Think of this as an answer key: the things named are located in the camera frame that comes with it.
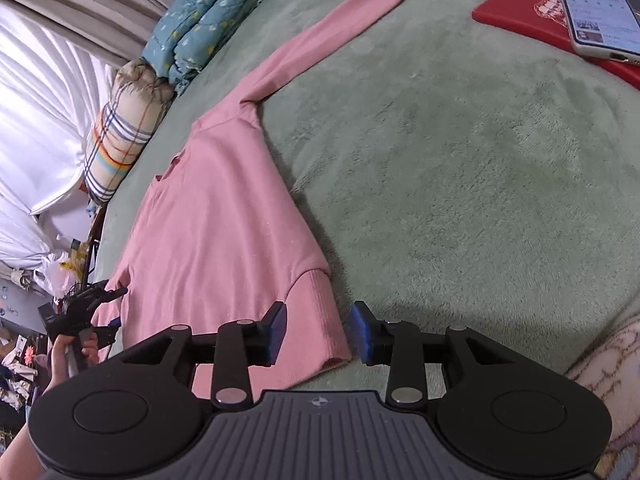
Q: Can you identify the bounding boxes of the person's patterned clothing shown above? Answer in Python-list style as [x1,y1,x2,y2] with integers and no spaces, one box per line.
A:
[564,317,640,480]

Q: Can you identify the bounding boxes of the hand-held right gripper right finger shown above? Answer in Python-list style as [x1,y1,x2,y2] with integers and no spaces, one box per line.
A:
[349,301,551,407]

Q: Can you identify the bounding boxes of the white plastic bag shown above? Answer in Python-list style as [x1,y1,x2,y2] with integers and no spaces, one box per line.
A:
[32,252,81,297]

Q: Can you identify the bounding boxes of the person's left hand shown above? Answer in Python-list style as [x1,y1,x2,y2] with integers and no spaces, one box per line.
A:
[46,332,101,390]

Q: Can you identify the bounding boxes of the pink sweater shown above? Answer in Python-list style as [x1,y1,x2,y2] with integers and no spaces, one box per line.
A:
[91,0,506,400]

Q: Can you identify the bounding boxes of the white curtain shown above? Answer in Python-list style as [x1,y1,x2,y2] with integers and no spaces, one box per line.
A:
[0,0,117,266]

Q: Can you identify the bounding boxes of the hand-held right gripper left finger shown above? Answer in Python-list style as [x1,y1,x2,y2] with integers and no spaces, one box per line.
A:
[109,301,289,409]

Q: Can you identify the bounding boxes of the red notebook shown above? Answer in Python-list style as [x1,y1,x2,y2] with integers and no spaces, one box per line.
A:
[472,0,640,101]

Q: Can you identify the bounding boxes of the smartphone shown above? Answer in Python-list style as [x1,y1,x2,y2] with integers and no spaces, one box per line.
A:
[550,0,640,57]

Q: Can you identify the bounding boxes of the green fleece blanket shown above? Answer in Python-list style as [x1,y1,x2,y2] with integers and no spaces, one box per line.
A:
[95,0,640,396]

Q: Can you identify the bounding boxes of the teal floral quilt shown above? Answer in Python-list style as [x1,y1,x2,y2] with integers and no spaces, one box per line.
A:
[141,0,277,98]

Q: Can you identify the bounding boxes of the plaid pillow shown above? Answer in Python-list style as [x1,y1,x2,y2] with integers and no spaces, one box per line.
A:
[82,58,175,204]

